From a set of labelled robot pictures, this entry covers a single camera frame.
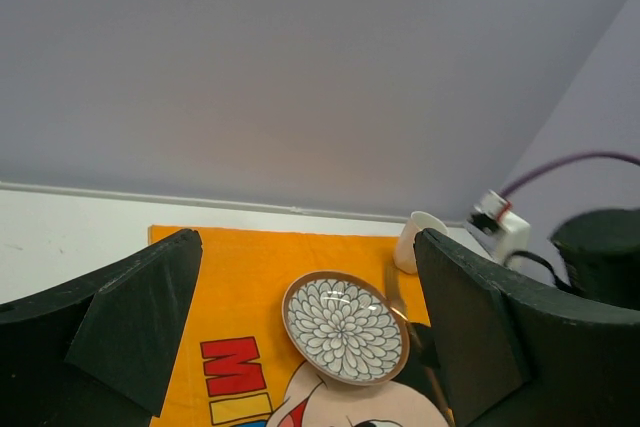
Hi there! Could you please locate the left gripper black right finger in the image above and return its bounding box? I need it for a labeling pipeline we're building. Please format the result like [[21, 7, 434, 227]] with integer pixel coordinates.
[[414, 229, 639, 426]]

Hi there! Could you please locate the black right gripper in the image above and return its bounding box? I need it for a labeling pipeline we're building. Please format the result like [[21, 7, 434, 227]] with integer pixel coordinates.
[[550, 208, 639, 310]]

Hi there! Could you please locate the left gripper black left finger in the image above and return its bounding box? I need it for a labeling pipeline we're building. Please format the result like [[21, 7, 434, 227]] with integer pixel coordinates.
[[1, 229, 202, 426]]

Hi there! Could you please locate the white cup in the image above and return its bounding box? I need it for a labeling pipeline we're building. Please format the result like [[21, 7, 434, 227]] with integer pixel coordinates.
[[393, 211, 449, 275]]

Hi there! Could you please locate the copper fork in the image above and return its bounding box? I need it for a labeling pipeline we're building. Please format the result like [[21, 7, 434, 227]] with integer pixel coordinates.
[[384, 263, 455, 426]]

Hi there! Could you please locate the orange cartoon mouse cloth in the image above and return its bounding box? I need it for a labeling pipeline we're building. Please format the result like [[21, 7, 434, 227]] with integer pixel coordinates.
[[154, 228, 444, 426]]

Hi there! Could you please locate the floral patterned ceramic plate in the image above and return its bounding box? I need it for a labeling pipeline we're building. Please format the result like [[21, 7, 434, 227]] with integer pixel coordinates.
[[282, 271, 410, 385]]

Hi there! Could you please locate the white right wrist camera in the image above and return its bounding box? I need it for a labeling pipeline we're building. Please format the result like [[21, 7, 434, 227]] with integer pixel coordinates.
[[465, 190, 531, 270]]

